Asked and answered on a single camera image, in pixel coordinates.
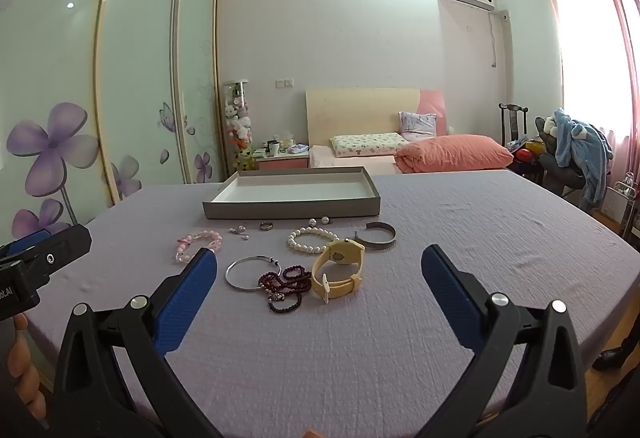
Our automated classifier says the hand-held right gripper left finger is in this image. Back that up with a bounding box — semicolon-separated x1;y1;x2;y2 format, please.
52;247;223;438

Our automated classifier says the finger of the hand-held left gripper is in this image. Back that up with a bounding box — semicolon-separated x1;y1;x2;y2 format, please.
0;223;93;277

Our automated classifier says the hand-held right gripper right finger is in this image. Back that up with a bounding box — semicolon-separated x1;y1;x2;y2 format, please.
421;244;588;438

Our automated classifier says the thin silver bangle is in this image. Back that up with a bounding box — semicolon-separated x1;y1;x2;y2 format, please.
225;256;282;291

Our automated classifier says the pink bead bracelet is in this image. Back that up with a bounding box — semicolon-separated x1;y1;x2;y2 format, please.
175;229;223;264

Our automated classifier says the grey metal cuff bracelet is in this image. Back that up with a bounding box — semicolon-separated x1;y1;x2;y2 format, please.
354;221;397;250

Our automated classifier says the dark red bead necklace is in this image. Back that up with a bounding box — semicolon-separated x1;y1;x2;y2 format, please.
257;265;313;315

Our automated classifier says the yellow wrist watch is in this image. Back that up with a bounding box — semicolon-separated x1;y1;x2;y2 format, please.
311;238;366;304

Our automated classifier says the grey cardboard tray box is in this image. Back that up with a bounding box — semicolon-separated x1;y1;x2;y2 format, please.
202;166;382;220

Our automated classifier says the person's left hand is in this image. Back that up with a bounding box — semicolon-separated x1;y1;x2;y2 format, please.
0;313;48;423

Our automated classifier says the folded coral quilt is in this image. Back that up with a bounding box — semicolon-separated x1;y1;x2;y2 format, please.
395;134;514;174

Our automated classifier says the small lilac pillow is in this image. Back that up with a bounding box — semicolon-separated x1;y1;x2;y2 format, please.
398;112;437;141

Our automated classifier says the pink white nightstand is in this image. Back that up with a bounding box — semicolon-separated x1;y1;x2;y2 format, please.
252;148;310;170

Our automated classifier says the patterned flat pillow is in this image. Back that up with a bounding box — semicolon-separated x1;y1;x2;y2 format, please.
330;133;408;157

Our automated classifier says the dark wooden chair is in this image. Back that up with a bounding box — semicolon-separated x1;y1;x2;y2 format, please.
498;103;529;149

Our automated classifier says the plush toy display column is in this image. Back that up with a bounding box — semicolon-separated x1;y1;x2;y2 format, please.
221;80;256;174

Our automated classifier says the floral glass door wardrobe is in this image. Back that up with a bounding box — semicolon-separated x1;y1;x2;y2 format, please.
0;0;221;239

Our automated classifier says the blue plush garment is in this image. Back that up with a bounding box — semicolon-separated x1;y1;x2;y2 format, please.
550;108;613;211

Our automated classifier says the pink bed with headboard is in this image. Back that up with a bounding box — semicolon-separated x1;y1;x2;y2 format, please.
305;88;506;176

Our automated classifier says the pink curtain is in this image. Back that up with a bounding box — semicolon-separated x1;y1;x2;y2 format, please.
537;0;640;239

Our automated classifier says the white pearl bracelet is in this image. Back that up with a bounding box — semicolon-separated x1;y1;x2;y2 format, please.
286;227;340;255

